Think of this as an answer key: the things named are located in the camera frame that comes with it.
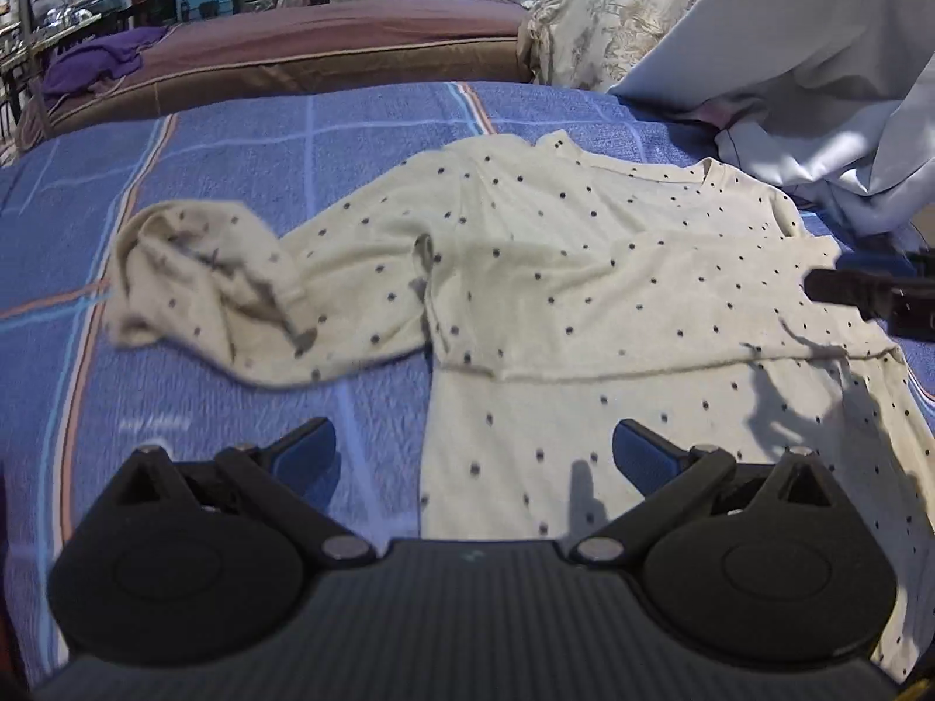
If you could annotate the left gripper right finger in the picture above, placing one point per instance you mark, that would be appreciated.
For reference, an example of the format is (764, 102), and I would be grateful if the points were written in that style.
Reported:
(761, 566)

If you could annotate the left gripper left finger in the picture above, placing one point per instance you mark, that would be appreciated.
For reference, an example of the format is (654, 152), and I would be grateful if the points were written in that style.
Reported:
(177, 563)

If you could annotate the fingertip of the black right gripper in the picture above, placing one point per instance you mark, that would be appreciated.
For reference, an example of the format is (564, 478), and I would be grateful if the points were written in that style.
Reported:
(895, 289)

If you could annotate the cream polka dot shirt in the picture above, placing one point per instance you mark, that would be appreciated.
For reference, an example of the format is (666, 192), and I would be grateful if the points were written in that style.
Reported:
(559, 292)

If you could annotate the blue plaid bed sheet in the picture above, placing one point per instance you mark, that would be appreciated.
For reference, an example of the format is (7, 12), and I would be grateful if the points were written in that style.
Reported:
(75, 404)

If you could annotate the light grey blue duvet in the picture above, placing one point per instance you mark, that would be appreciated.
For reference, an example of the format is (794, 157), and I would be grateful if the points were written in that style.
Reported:
(830, 101)

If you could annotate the floral beige pillow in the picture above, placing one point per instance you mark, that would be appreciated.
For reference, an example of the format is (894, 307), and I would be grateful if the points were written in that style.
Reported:
(593, 44)

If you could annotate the purple cloth on bed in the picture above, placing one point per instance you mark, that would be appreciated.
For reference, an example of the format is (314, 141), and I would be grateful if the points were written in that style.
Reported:
(108, 57)

